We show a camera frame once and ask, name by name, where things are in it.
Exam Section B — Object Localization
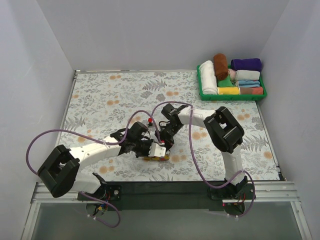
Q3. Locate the grey rolled towel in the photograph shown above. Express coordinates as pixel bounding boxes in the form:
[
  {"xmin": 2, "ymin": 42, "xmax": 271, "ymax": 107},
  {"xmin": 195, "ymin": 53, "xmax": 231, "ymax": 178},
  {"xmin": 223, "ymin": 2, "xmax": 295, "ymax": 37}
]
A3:
[{"xmin": 235, "ymin": 70, "xmax": 261, "ymax": 81}]

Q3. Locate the blue yellow cloth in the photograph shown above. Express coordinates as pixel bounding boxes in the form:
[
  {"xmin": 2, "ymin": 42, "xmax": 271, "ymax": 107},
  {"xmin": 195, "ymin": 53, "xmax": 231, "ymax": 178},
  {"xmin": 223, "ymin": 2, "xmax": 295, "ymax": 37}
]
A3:
[{"xmin": 142, "ymin": 153, "xmax": 170, "ymax": 162}]

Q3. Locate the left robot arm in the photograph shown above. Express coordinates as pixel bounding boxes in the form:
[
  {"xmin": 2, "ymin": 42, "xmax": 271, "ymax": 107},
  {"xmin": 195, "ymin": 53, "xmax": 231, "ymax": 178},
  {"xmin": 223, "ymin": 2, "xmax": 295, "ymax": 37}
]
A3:
[{"xmin": 37, "ymin": 122, "xmax": 157, "ymax": 198}]

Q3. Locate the white rolled towel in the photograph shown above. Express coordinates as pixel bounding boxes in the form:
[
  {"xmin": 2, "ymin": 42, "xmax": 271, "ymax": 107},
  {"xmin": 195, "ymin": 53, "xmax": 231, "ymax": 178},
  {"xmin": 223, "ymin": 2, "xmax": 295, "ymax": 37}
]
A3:
[{"xmin": 199, "ymin": 60, "xmax": 218, "ymax": 95}]

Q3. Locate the purple rolled towel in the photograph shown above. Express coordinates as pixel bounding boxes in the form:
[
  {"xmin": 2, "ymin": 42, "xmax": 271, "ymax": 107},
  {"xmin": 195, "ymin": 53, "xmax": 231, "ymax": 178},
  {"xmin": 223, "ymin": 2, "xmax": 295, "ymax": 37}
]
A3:
[{"xmin": 230, "ymin": 58, "xmax": 263, "ymax": 72}]

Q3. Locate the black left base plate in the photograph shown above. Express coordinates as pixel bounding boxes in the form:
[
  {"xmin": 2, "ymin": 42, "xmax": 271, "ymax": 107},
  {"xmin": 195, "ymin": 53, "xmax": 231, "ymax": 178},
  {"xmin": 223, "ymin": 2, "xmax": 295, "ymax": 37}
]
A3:
[{"xmin": 85, "ymin": 184, "xmax": 122, "ymax": 201}]

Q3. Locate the aluminium frame rail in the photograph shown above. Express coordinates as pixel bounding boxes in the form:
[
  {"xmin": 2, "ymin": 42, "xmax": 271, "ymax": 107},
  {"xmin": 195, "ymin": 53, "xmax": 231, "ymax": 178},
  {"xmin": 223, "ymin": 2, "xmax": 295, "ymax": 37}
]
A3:
[{"xmin": 22, "ymin": 181, "xmax": 312, "ymax": 240}]

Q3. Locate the green plastic tray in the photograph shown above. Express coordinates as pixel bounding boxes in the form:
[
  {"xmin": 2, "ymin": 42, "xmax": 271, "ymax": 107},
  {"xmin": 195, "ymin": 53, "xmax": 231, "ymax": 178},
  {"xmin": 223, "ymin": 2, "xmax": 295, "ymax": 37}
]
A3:
[{"xmin": 196, "ymin": 65, "xmax": 268, "ymax": 101}]

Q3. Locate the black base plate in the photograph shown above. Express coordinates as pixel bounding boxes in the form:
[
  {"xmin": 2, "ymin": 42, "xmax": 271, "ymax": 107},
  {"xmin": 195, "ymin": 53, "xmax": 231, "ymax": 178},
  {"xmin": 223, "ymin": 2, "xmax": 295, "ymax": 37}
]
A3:
[
  {"xmin": 85, "ymin": 184, "xmax": 122, "ymax": 201},
  {"xmin": 207, "ymin": 179, "xmax": 256, "ymax": 200}
]

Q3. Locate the pink rolled towel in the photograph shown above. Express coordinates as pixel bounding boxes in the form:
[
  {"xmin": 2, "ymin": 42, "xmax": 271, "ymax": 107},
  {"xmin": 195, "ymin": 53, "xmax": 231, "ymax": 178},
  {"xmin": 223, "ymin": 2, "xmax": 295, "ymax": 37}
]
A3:
[{"xmin": 228, "ymin": 68, "xmax": 237, "ymax": 82}]

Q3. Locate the green rolled towel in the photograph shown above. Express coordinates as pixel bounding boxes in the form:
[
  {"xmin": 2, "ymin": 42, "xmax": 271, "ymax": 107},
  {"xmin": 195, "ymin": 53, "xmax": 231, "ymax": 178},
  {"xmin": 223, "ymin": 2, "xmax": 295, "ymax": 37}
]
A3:
[{"xmin": 217, "ymin": 75, "xmax": 235, "ymax": 88}]

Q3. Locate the red brown rolled towel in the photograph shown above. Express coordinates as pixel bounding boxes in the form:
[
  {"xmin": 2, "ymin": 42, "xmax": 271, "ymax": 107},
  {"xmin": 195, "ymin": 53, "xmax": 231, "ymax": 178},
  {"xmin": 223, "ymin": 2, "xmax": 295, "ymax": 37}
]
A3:
[{"xmin": 239, "ymin": 86, "xmax": 264, "ymax": 95}]

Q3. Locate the floral patterned table mat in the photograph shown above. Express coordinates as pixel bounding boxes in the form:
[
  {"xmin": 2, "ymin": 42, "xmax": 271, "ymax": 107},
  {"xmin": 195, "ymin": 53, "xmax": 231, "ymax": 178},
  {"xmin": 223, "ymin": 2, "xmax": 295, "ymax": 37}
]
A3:
[{"xmin": 59, "ymin": 70, "xmax": 280, "ymax": 182}]

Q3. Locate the yellow rolled towel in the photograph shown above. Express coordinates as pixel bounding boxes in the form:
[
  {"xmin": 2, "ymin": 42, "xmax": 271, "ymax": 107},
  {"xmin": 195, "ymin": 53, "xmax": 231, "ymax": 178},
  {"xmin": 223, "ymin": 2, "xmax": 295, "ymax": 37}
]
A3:
[{"xmin": 217, "ymin": 86, "xmax": 240, "ymax": 95}]

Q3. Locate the light blue rolled towel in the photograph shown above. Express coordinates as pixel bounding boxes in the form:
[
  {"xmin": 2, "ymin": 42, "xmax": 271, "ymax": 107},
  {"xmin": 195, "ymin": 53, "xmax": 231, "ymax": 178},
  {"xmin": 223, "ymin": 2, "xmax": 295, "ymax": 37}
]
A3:
[{"xmin": 236, "ymin": 80, "xmax": 261, "ymax": 88}]

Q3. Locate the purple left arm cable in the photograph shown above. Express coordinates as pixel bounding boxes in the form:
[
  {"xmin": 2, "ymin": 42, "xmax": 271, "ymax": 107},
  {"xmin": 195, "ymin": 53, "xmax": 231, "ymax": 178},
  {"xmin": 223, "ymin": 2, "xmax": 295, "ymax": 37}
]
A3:
[{"xmin": 25, "ymin": 110, "xmax": 165, "ymax": 228}]

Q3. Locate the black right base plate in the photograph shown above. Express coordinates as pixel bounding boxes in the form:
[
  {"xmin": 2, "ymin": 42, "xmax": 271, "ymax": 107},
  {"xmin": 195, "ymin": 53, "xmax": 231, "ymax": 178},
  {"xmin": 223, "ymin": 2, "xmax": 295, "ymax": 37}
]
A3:
[{"xmin": 207, "ymin": 179, "xmax": 256, "ymax": 200}]

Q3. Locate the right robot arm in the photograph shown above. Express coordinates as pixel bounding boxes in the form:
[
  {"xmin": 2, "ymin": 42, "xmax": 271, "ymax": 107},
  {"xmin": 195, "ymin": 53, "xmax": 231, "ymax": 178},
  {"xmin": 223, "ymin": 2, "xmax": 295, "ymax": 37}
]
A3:
[{"xmin": 159, "ymin": 103, "xmax": 248, "ymax": 198}]

